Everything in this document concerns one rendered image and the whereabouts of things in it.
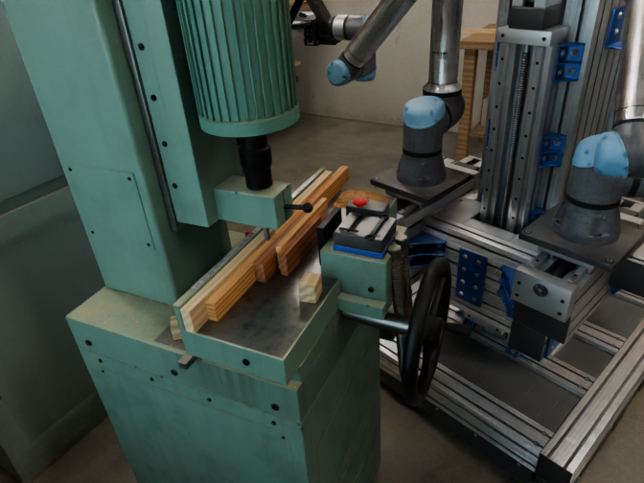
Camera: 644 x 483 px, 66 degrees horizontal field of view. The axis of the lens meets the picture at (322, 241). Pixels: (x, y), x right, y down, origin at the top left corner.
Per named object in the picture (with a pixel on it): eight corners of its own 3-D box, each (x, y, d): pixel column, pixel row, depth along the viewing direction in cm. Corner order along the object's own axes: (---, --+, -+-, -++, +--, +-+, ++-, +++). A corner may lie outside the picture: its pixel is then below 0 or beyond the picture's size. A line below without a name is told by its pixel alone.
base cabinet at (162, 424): (325, 608, 128) (302, 428, 91) (151, 520, 150) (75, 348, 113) (382, 462, 162) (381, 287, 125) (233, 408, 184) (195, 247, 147)
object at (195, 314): (195, 333, 86) (189, 311, 83) (185, 331, 87) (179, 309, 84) (333, 188, 132) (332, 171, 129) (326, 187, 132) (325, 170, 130)
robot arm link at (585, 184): (564, 180, 123) (576, 126, 116) (626, 185, 119) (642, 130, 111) (565, 201, 114) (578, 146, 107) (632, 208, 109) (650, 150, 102)
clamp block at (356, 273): (385, 304, 94) (385, 264, 90) (321, 288, 100) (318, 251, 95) (407, 262, 106) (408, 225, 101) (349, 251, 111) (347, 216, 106)
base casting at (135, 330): (300, 426, 91) (295, 392, 86) (76, 347, 113) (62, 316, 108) (380, 287, 125) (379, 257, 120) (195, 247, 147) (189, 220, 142)
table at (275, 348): (338, 404, 79) (337, 378, 75) (185, 355, 90) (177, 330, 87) (433, 223, 124) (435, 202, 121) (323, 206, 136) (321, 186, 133)
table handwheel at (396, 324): (411, 431, 82) (443, 258, 81) (303, 396, 90) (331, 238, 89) (440, 390, 109) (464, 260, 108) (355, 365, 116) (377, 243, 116)
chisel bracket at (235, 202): (279, 238, 95) (273, 197, 91) (218, 225, 101) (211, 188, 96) (296, 219, 101) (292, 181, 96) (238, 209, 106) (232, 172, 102)
